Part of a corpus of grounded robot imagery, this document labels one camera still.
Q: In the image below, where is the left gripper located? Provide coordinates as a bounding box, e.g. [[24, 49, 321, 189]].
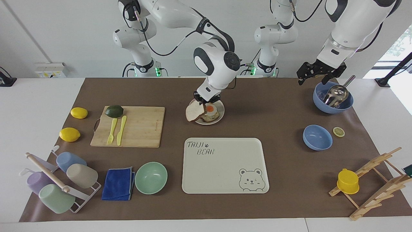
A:
[[297, 60, 347, 86]]

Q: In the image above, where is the purple cup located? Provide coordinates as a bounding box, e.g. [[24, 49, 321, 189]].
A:
[[26, 171, 54, 196]]

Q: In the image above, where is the beige cup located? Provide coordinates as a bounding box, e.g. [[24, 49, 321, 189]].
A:
[[66, 164, 98, 189]]

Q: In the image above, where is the yellow-green plastic fork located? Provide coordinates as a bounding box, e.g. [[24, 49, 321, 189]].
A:
[[107, 118, 118, 145]]

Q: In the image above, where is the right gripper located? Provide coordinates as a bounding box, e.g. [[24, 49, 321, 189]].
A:
[[193, 91, 222, 113]]

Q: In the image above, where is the yellow cup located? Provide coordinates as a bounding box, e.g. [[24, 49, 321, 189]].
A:
[[337, 168, 360, 195]]

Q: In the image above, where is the blue bowl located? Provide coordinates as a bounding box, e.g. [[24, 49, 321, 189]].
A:
[[303, 125, 333, 151], [313, 81, 354, 114]]

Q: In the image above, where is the white wall socket box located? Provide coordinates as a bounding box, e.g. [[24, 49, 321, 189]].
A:
[[34, 62, 70, 79]]

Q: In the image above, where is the cream tray with bear print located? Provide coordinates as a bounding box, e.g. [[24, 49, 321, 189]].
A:
[[182, 138, 270, 194]]

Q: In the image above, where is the white bread slice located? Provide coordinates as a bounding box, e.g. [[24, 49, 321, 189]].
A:
[[185, 99, 207, 122]]

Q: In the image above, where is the blue folded cloth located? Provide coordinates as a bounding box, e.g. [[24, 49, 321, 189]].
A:
[[102, 167, 136, 201]]

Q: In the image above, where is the white cup rack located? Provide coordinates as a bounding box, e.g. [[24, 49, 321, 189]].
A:
[[19, 145, 102, 213]]

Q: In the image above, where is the green cup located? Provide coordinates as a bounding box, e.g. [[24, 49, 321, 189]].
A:
[[39, 184, 76, 214]]

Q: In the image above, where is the yellow lemon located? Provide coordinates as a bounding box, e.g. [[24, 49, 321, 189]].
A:
[[59, 128, 81, 142], [70, 107, 88, 119]]

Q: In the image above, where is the wooden dish rack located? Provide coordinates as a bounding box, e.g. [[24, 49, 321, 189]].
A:
[[329, 147, 412, 221]]

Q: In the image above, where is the sandwich bottom with filling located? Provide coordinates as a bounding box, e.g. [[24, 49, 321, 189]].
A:
[[201, 111, 221, 122]]

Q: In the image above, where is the bamboo cutting board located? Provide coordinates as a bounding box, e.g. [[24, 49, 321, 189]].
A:
[[90, 106, 165, 148]]

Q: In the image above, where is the green avocado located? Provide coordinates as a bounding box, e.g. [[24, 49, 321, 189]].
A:
[[105, 105, 124, 118]]

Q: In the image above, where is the black stand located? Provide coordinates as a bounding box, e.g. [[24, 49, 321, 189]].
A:
[[0, 66, 17, 87], [375, 53, 412, 88]]

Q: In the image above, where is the yellow-green plastic knife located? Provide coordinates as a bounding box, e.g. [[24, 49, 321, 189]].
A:
[[117, 115, 127, 146]]

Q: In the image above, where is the green bowl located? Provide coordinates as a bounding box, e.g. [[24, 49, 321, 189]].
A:
[[135, 162, 168, 195]]

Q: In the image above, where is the metal ladle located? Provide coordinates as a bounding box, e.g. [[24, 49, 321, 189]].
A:
[[323, 75, 356, 108]]

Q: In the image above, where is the small round grey plate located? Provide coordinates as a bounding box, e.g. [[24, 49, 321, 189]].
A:
[[194, 100, 225, 125]]

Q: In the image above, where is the blue cup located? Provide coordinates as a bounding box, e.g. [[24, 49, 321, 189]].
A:
[[56, 152, 87, 173]]

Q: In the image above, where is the black cable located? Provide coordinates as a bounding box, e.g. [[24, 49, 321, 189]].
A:
[[288, 0, 324, 23], [133, 10, 210, 57], [239, 48, 262, 76], [122, 62, 136, 78]]

